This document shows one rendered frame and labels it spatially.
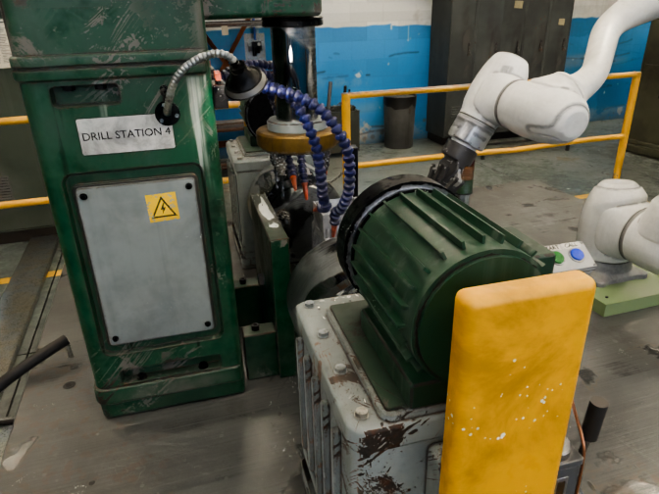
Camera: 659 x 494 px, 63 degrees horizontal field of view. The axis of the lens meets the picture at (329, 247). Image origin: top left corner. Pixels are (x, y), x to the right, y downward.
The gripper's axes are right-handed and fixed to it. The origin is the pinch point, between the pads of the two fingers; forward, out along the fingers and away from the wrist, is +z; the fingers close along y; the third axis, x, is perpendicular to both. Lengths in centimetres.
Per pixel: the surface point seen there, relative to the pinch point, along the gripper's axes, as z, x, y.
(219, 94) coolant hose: -7, -55, 11
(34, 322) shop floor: 168, -71, -182
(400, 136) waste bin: -14, 215, -473
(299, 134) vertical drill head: -6.2, -35.7, 0.7
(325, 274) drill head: 11.5, -27.9, 26.6
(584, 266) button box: -9.7, 27.7, 22.6
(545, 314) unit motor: -8, -30, 74
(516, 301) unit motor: -8, -34, 74
